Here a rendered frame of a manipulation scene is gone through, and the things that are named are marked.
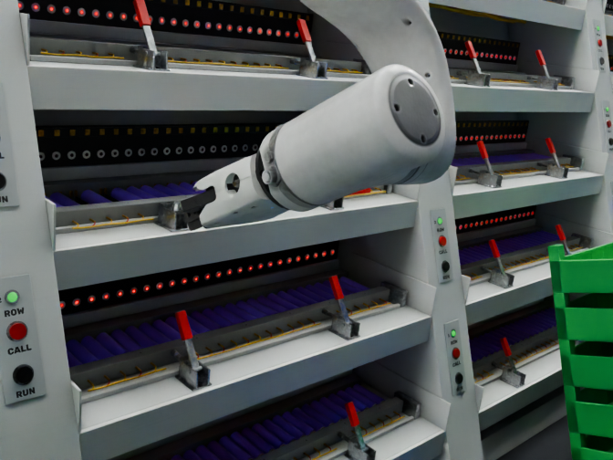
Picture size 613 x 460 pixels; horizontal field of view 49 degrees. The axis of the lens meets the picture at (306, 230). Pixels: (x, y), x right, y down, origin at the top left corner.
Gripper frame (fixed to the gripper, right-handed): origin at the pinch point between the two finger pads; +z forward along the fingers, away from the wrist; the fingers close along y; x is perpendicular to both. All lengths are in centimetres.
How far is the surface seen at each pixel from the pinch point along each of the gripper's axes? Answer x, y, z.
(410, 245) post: -8.0, 44.6, 8.9
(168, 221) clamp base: 0.7, -1.0, 6.5
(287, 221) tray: -1.5, 16.3, 5.2
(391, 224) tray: -4.3, 38.7, 6.7
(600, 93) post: 17, 118, 2
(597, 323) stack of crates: -28, 63, -9
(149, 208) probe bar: 3.1, -1.6, 9.0
